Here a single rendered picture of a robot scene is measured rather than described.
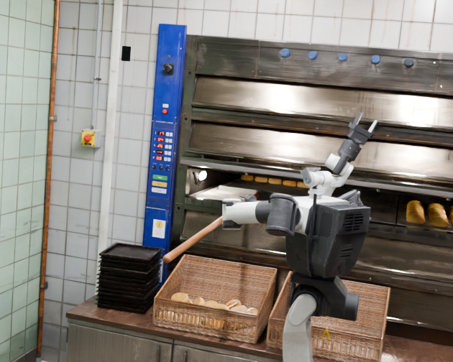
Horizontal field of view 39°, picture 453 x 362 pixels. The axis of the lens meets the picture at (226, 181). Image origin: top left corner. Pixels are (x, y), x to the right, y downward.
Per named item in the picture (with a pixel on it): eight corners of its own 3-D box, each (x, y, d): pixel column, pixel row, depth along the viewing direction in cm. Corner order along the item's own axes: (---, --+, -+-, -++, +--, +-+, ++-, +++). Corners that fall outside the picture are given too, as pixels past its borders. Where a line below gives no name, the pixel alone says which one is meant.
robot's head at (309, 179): (328, 182, 265) (322, 166, 267) (314, 183, 259) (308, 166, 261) (318, 189, 269) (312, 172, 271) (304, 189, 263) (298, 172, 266)
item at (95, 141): (85, 145, 387) (86, 128, 386) (101, 146, 385) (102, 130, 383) (80, 146, 380) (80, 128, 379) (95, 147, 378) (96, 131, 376)
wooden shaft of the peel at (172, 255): (169, 264, 233) (170, 256, 232) (161, 263, 233) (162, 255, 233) (260, 197, 398) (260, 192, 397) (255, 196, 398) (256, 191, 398)
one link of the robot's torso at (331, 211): (372, 279, 267) (382, 195, 262) (317, 290, 245) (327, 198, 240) (318, 261, 289) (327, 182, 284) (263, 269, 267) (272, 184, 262)
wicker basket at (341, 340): (283, 317, 364) (288, 269, 360) (385, 335, 348) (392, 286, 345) (263, 347, 317) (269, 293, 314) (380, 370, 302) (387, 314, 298)
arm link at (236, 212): (212, 229, 268) (254, 228, 254) (212, 198, 270) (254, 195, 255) (230, 230, 277) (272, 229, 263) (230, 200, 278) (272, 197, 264)
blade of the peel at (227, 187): (303, 200, 400) (304, 196, 400) (218, 189, 413) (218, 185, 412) (310, 192, 435) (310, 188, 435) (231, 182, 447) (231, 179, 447)
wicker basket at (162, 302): (179, 299, 378) (183, 253, 375) (274, 314, 365) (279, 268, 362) (149, 326, 332) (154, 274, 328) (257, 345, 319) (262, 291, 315)
